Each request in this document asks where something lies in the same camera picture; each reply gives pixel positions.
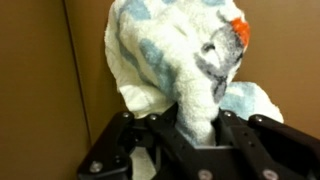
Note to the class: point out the white blue patterned towel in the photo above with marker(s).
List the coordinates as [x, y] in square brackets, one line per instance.
[184, 53]

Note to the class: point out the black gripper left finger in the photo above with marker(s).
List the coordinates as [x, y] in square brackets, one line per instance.
[110, 158]

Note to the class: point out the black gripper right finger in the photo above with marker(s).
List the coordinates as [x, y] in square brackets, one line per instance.
[261, 148]

